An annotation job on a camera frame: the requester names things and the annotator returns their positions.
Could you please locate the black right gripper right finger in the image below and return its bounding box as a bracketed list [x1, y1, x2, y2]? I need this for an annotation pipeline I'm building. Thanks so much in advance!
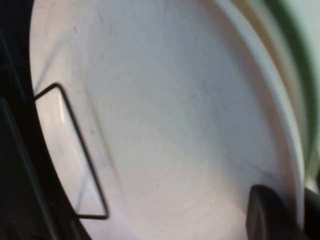
[303, 186, 320, 240]

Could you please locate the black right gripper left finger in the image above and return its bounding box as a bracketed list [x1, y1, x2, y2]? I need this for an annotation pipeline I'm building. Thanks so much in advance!
[245, 184, 305, 240]

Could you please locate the green round plate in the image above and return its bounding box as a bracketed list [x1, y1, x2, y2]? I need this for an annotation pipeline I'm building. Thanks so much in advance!
[261, 0, 320, 193]

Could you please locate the cream round plate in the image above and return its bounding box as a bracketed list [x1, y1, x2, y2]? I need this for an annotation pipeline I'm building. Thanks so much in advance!
[231, 0, 312, 191]

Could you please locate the black wire dish rack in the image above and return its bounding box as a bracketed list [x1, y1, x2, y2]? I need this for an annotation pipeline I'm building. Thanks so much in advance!
[0, 0, 110, 240]

